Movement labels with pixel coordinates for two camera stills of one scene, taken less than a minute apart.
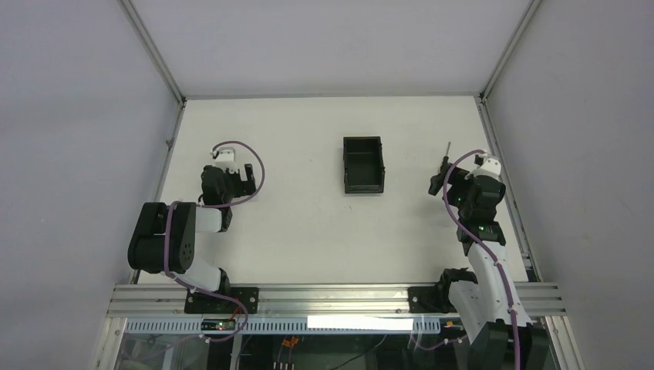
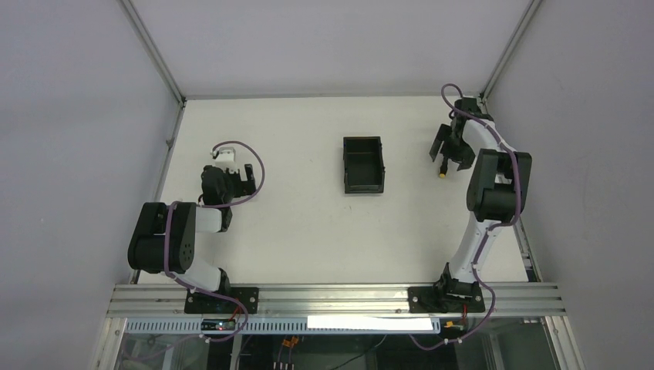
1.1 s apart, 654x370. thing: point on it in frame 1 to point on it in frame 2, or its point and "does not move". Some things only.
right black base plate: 430,299 does not move
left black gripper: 242,181 does not move
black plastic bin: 364,169 does not move
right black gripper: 445,176 to 454,148
